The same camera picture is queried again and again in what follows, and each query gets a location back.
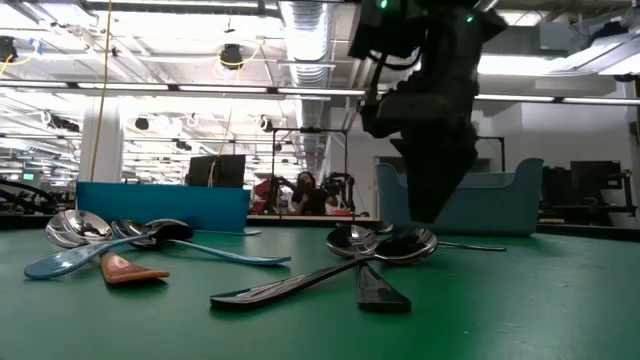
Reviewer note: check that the person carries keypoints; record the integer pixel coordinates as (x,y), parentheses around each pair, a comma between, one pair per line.
(307,200)

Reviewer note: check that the black aluminium table frame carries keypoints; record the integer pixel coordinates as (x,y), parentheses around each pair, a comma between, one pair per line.
(30,222)

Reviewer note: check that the background black robot arm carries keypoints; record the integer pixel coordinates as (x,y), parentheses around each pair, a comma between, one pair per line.
(345,190)

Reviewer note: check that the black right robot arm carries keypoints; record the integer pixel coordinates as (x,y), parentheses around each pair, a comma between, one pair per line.
(440,40)

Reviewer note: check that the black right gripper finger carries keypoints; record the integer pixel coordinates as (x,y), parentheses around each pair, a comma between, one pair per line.
(422,185)
(455,165)

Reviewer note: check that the green table mat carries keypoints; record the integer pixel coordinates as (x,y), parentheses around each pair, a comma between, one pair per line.
(150,325)

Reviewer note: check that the teal grey oval bin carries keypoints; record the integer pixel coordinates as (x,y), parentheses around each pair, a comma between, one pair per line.
(500,205)

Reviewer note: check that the red background object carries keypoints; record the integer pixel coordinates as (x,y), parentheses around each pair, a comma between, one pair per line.
(262,192)

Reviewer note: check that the black stand frame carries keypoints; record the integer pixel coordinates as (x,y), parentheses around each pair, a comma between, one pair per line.
(310,130)

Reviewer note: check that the large black ceiling dome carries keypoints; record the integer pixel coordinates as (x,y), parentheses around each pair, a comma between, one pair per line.
(231,56)

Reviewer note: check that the blue rectangular tray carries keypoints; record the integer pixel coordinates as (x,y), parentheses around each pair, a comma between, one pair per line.
(165,205)

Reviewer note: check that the black monitor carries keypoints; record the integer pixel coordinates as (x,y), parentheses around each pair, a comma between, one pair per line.
(217,172)

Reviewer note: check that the large silver ceiling duct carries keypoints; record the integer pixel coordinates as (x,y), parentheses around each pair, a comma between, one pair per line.
(307,40)

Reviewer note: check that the white pillar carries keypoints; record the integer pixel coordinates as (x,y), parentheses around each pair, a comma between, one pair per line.
(107,145)

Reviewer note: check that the green exit sign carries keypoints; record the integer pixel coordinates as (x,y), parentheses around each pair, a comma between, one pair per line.
(28,176)

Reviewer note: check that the black equipment rack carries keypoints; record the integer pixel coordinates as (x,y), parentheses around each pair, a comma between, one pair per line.
(590,180)

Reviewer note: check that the long ceiling light strip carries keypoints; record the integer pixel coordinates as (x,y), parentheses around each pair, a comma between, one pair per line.
(225,89)

